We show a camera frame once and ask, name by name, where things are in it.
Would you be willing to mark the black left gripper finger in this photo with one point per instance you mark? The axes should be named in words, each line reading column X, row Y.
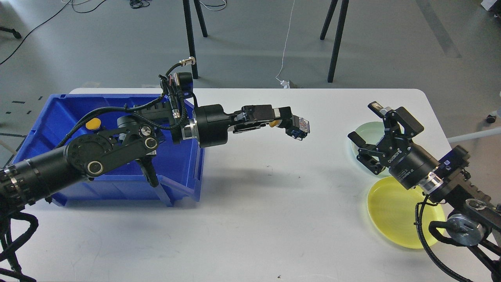
column 287, row 124
column 282, row 113

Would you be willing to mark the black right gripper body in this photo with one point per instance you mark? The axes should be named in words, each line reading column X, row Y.
column 407, row 162

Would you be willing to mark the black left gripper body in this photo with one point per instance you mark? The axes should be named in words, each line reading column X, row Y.
column 213, row 124

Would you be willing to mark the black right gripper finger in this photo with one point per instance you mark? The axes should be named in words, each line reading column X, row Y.
column 368, row 155
column 400, row 127

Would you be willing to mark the yellow push button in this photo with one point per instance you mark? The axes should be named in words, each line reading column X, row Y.
column 94, row 124
column 302, row 128

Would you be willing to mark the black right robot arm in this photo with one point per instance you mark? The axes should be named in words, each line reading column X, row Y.
column 473, row 217

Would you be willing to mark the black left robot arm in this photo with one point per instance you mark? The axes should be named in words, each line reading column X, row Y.
column 109, row 137

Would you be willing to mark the light green plate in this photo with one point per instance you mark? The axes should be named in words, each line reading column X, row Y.
column 372, row 133

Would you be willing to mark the yellow plate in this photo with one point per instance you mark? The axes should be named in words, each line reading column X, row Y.
column 391, row 209

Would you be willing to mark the blue plastic bin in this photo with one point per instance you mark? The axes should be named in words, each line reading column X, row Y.
column 178, row 166

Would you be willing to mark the black tripod right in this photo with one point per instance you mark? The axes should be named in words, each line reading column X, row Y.
column 339, row 33

